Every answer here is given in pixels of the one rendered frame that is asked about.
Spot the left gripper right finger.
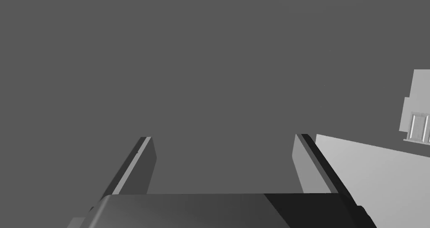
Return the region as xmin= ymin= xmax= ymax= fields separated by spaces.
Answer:
xmin=291 ymin=133 xmax=353 ymax=202

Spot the pale panelled door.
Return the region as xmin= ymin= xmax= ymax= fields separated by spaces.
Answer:
xmin=404 ymin=112 xmax=430 ymax=144

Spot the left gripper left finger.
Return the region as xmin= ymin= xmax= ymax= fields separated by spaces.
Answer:
xmin=100 ymin=136 xmax=157 ymax=200

